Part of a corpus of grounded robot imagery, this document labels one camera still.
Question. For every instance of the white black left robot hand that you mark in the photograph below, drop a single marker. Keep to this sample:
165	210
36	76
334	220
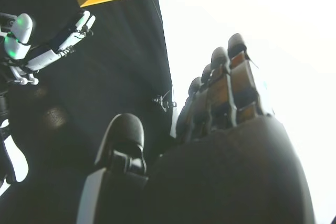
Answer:
225	171

